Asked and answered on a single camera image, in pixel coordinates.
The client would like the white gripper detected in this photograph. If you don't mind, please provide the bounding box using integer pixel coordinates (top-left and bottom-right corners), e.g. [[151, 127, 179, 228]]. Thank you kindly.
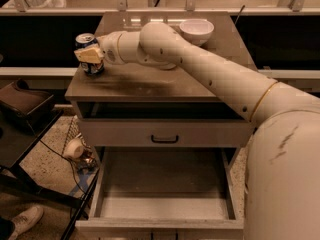
[[74, 31, 124, 64]]

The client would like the blue pepsi can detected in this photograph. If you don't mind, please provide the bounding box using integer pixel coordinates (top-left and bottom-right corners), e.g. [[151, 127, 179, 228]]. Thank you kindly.
[[74, 33, 104, 75]]

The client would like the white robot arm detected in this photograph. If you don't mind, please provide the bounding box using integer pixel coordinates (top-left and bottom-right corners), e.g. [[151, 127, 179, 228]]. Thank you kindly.
[[67, 22, 320, 240]]

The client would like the open middle drawer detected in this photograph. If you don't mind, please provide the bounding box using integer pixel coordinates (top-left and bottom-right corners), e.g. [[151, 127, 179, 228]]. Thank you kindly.
[[76, 148, 243, 240]]

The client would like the brown padded object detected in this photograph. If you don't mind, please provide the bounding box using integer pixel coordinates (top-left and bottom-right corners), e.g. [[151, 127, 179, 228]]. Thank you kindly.
[[0, 79, 54, 120]]

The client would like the white round device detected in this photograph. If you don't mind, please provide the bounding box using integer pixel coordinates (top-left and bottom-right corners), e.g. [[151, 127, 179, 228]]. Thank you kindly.
[[63, 138, 84, 159]]

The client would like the white bowl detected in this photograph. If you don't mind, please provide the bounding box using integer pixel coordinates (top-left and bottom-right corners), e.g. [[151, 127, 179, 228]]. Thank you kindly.
[[179, 19, 214, 46]]

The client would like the black side table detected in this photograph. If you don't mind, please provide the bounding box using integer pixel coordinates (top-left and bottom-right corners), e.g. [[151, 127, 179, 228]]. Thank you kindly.
[[0, 109, 97, 240]]

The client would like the white sneaker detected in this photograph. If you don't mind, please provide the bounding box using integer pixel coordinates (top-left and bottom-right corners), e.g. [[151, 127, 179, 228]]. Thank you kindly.
[[8, 205, 44, 240]]

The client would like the closed top drawer black handle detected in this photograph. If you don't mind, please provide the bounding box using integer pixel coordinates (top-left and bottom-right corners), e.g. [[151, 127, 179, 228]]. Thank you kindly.
[[78, 120, 254, 148]]

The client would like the black cable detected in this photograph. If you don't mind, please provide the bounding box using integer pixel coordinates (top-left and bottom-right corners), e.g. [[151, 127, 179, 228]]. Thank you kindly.
[[28, 120, 88, 198]]

